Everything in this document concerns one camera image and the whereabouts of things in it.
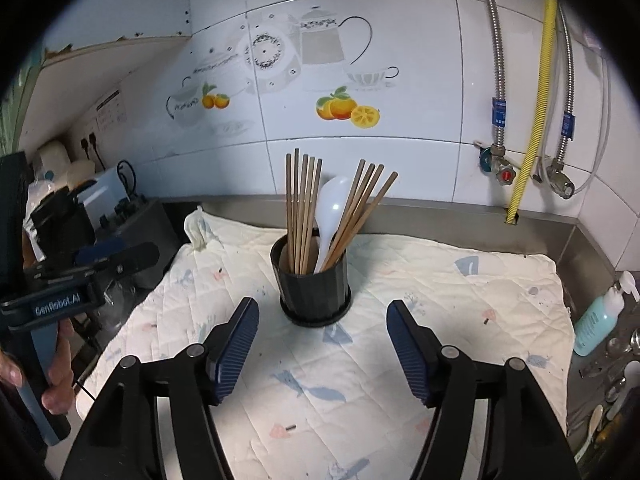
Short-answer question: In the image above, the person's left hand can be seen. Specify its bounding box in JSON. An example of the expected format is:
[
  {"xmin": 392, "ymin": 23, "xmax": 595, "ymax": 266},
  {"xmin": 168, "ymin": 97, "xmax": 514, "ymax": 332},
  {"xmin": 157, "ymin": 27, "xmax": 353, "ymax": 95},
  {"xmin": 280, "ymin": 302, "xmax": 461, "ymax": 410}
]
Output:
[{"xmin": 0, "ymin": 316, "xmax": 82, "ymax": 416}]

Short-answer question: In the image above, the yellow corrugated gas hose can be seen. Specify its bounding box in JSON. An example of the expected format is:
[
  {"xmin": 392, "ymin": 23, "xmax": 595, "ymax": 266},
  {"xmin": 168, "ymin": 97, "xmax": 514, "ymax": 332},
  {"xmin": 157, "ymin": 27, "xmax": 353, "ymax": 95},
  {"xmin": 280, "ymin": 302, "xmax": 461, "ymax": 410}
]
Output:
[{"xmin": 505, "ymin": 0, "xmax": 559, "ymax": 226}]

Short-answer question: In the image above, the red handled water valve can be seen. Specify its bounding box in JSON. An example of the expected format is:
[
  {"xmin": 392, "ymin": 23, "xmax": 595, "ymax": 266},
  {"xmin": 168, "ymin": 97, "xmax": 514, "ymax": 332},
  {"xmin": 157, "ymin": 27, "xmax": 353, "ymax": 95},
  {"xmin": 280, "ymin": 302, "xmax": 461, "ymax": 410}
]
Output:
[{"xmin": 473, "ymin": 141, "xmax": 516, "ymax": 185}]

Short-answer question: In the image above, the white quilted patterned cloth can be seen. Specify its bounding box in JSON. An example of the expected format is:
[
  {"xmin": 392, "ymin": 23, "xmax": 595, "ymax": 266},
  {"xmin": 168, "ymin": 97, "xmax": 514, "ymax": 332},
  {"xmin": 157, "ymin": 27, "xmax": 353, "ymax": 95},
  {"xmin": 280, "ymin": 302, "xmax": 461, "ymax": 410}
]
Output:
[{"xmin": 76, "ymin": 210, "xmax": 574, "ymax": 479}]

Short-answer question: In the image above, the chrome angle valve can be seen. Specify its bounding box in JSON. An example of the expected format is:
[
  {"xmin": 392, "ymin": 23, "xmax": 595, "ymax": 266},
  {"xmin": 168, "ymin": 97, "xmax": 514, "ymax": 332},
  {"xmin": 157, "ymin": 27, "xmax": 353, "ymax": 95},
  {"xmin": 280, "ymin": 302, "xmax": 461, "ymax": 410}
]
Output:
[{"xmin": 533, "ymin": 157, "xmax": 575, "ymax": 200}]

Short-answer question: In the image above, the black utensil holder cup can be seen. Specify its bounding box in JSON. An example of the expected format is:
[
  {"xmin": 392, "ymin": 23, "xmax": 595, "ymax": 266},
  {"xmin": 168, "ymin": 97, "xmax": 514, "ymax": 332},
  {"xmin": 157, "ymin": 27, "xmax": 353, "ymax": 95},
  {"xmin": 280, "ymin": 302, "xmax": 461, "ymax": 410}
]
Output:
[{"xmin": 270, "ymin": 234, "xmax": 352, "ymax": 328}]

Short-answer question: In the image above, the white plastic spoon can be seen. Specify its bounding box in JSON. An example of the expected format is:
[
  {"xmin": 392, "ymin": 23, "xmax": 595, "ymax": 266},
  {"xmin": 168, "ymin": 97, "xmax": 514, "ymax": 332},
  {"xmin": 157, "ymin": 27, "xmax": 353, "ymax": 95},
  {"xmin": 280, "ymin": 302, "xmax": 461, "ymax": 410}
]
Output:
[{"xmin": 314, "ymin": 176, "xmax": 352, "ymax": 273}]

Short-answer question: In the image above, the teal soap pump bottle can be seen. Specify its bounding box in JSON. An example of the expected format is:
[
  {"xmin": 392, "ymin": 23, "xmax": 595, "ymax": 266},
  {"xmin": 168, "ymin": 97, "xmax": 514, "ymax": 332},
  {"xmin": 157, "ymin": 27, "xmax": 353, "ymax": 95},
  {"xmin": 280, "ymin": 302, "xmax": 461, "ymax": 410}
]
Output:
[{"xmin": 573, "ymin": 271, "xmax": 639, "ymax": 358}]

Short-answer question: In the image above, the braided steel water hose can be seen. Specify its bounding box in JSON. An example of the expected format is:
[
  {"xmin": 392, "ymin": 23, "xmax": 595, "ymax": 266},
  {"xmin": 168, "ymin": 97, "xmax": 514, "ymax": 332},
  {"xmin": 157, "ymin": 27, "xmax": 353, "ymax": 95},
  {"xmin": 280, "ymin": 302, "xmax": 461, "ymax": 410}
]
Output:
[
  {"xmin": 474, "ymin": 0, "xmax": 508, "ymax": 151},
  {"xmin": 554, "ymin": 0, "xmax": 576, "ymax": 166}
]

